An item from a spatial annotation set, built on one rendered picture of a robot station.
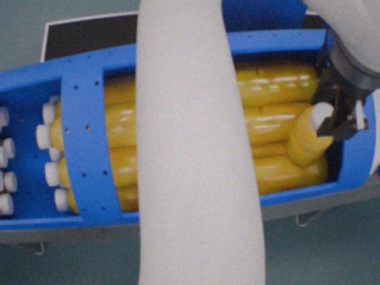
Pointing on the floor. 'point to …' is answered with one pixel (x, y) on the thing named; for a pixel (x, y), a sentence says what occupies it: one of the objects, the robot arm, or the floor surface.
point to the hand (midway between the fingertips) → (326, 110)
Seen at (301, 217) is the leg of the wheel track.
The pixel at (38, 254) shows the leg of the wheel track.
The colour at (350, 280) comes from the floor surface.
